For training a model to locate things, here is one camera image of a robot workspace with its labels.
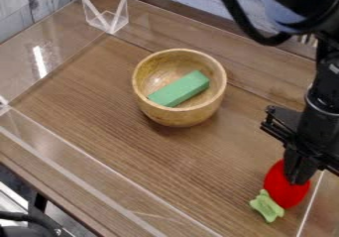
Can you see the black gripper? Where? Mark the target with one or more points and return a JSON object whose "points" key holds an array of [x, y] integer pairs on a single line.
{"points": [[308, 133]]}

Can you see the red plush fruit green leaf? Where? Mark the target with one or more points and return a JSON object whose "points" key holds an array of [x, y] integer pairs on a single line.
{"points": [[278, 195]]}

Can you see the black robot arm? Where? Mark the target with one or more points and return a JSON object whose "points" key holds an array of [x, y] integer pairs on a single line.
{"points": [[314, 17]]}

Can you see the green rectangular block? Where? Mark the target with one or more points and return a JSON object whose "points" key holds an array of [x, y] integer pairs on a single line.
{"points": [[180, 90]]}

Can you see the wooden bowl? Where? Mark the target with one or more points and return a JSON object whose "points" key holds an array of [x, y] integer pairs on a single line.
{"points": [[160, 69]]}

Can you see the black table leg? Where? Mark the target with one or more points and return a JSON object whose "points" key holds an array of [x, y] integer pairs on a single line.
{"points": [[40, 202]]}

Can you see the clear acrylic tray wall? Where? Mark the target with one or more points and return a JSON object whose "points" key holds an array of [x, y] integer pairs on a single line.
{"points": [[103, 198]]}

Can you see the clear acrylic corner bracket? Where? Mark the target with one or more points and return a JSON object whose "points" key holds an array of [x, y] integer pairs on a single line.
{"points": [[105, 21]]}

